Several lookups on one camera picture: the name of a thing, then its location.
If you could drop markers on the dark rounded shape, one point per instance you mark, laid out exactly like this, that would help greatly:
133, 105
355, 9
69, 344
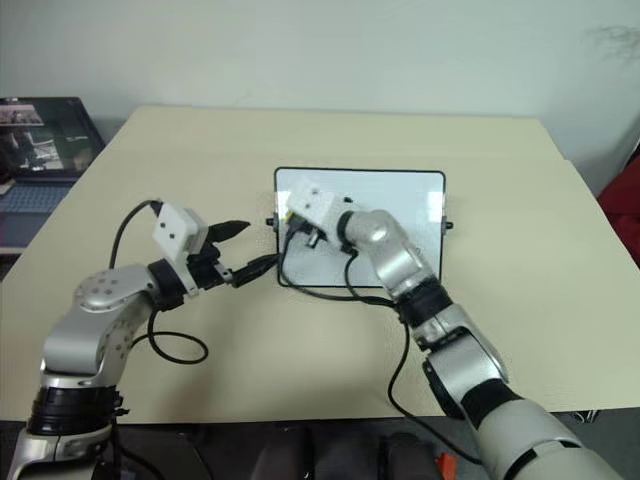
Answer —
407, 455

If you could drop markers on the black-framed small whiteboard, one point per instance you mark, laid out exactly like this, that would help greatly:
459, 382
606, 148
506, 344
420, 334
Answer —
400, 200

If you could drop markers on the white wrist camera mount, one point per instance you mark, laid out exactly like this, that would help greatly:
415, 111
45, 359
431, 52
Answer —
172, 231
312, 202

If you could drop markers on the small orange object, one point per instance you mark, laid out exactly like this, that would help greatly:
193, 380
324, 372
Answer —
446, 462

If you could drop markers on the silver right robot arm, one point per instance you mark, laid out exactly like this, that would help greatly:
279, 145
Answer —
450, 340

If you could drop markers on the open laptop computer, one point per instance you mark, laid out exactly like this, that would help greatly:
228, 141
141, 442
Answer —
40, 135

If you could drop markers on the red fabric object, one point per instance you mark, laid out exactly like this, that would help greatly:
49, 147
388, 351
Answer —
622, 205

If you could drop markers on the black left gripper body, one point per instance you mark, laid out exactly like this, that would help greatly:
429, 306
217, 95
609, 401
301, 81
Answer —
206, 265

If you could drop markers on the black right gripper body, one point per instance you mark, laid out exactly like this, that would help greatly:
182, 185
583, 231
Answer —
311, 239

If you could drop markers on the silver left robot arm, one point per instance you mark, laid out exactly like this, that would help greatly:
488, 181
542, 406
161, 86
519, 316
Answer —
90, 320

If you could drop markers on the yellow whiteboard eraser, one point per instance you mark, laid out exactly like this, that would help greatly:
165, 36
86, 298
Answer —
288, 218

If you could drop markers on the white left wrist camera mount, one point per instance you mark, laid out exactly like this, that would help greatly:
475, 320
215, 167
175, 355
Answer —
172, 231

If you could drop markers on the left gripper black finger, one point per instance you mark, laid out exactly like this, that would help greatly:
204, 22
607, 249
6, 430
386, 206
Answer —
255, 270
227, 230

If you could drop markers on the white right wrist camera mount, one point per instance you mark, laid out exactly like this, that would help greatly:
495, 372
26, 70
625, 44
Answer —
312, 202

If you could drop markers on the black whiteboard side knob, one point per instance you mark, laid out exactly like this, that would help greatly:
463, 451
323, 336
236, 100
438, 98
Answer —
449, 225
270, 221

